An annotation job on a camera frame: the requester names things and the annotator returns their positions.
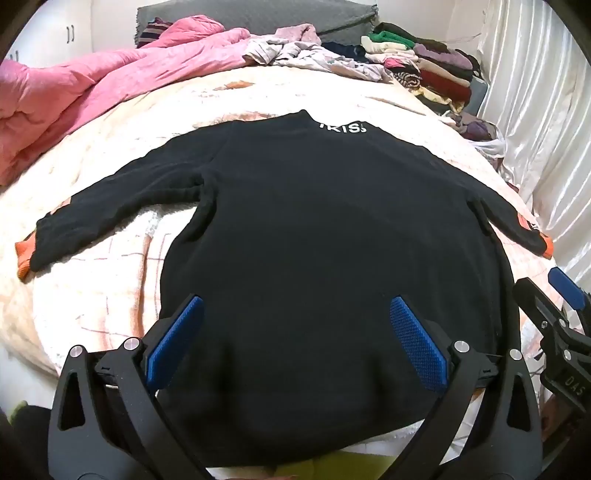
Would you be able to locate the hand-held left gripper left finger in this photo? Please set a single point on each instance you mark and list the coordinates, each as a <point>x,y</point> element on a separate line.
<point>174,341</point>

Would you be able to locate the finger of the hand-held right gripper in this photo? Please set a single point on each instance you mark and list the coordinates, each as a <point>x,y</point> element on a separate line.
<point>535,300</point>
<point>567,287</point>

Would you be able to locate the plastic bag of clothes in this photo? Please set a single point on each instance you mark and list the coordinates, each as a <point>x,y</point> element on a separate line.
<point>475,129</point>

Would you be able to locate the stack of folded clothes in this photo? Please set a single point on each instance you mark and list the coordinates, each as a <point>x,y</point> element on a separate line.
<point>434,69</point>

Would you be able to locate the dark navy garment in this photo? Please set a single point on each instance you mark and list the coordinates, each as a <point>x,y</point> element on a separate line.
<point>344,50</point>

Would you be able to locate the black sweater with orange cuffs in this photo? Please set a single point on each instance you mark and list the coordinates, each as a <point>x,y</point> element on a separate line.
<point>323,258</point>

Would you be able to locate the pile of light purple clothes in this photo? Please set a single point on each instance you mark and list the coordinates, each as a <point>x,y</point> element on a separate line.
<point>304,53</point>

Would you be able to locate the white satin curtain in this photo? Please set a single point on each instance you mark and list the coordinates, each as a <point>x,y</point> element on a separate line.
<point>535,101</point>

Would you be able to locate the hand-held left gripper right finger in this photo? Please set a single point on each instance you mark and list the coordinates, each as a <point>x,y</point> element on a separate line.
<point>418,344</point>

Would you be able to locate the white wardrobe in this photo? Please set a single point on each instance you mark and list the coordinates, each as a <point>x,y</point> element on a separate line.
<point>55,32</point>

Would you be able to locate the orange white plaid blanket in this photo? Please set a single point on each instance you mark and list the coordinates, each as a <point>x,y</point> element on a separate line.
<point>106,295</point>

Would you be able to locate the grey cushion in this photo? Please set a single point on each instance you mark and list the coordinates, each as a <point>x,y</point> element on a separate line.
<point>480,94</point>

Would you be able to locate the white mattress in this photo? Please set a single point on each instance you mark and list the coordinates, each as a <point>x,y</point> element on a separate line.
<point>25,369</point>

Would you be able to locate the pink quilt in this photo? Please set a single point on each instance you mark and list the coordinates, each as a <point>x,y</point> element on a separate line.
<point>83,87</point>

